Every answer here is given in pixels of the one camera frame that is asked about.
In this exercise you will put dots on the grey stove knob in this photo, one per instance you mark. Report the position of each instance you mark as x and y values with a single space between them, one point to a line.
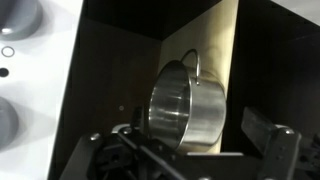
16 16

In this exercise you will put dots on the white toy kitchen unit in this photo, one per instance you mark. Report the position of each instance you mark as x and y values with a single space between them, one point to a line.
43 100

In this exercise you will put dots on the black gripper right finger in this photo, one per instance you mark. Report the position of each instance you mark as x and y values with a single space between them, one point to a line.
258 128

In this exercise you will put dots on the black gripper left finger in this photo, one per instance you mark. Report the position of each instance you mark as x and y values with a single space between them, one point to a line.
137 118

